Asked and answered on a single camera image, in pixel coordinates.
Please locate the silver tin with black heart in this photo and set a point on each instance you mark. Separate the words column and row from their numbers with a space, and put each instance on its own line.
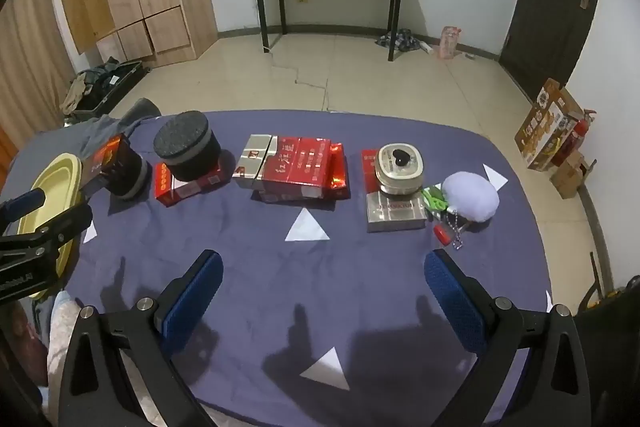
column 400, row 169

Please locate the red lighter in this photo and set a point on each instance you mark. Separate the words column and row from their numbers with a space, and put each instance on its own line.
column 442, row 233

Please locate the red and silver cigarette carton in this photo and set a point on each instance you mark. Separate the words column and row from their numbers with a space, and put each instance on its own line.
column 295, row 167

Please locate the green plastic clip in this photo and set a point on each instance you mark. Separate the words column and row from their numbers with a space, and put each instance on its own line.
column 435, row 201

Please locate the beige curtain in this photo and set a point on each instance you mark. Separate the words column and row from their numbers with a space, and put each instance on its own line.
column 30, row 57

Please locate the red fire extinguisher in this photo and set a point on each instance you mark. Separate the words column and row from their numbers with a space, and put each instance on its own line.
column 575, row 137

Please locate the grey garment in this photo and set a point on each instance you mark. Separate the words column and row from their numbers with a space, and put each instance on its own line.
column 107, row 129

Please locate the beige garment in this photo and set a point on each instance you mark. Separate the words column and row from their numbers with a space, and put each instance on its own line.
column 75, row 93

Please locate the small brown cardboard box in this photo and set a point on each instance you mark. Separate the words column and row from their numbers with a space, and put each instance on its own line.
column 567, row 177

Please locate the pale blue blanket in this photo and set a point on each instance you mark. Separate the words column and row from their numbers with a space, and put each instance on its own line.
column 60, row 322

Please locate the pink plastic bag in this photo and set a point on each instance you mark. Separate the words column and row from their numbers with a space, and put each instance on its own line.
column 448, row 42

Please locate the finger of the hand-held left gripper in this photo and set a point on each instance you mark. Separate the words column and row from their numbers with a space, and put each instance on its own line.
column 22, row 205
column 55, row 229

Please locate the black sponge cylinder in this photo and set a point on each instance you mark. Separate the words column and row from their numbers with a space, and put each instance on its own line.
column 187, row 147
column 131, row 174

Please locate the printed cardboard box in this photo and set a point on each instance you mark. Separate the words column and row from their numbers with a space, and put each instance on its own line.
column 545, row 127

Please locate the red and white cigarette pack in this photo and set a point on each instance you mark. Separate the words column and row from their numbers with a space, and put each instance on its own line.
column 369, row 164

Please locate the pale yellow plastic tray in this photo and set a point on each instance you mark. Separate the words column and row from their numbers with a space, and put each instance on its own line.
column 50, row 187

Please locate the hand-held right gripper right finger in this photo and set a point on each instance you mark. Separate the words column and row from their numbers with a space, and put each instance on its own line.
column 455, row 302

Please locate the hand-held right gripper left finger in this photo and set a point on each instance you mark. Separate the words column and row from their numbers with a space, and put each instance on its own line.
column 195, row 294

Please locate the open black suitcase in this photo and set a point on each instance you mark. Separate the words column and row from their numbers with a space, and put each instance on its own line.
column 117, row 79

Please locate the dark brown door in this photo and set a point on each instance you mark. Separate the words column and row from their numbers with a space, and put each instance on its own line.
column 550, row 7

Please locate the plaid cloth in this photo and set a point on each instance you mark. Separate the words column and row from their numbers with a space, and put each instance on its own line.
column 400, row 41

